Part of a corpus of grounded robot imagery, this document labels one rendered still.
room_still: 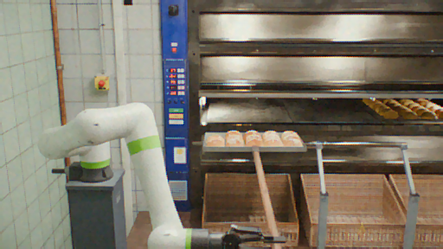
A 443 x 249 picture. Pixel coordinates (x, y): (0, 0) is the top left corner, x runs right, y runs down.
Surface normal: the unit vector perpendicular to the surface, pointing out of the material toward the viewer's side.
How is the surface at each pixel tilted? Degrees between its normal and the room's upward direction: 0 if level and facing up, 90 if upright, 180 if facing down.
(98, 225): 90
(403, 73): 70
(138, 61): 90
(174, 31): 90
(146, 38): 90
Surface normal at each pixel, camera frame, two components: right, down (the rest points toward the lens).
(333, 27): -0.02, -0.09
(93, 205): -0.03, 0.25
